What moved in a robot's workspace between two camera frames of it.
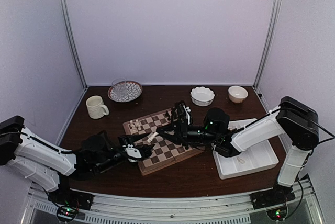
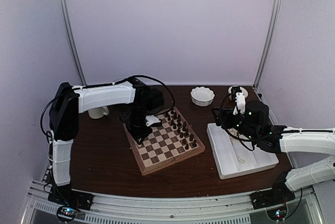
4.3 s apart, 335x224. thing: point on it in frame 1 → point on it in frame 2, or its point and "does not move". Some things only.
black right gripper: x=179 y=127 → x=224 y=116
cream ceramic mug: x=95 y=105 does not move
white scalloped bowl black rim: x=202 y=96 does not move
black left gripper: x=131 y=138 → x=136 y=134
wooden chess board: x=166 y=150 does not move
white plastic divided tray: x=260 y=157 does not move
